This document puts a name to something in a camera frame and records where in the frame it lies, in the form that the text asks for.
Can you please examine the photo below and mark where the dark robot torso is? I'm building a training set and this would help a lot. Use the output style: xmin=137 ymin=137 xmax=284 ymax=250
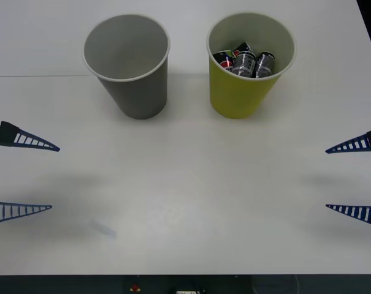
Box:
xmin=0 ymin=274 xmax=371 ymax=294

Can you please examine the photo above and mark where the yellow-green plastic waste bin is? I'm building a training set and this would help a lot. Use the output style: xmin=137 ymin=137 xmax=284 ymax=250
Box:
xmin=205 ymin=12 xmax=297 ymax=121

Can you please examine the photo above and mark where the grey plastic waste bin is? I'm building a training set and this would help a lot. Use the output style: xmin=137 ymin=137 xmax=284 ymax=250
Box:
xmin=82 ymin=13 xmax=171 ymax=121

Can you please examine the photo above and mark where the black and green drink can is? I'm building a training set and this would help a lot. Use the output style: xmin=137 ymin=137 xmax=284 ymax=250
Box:
xmin=232 ymin=41 xmax=255 ymax=56

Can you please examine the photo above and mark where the blue drink can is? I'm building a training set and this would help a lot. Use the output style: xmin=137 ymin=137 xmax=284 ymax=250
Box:
xmin=212 ymin=50 xmax=235 ymax=73

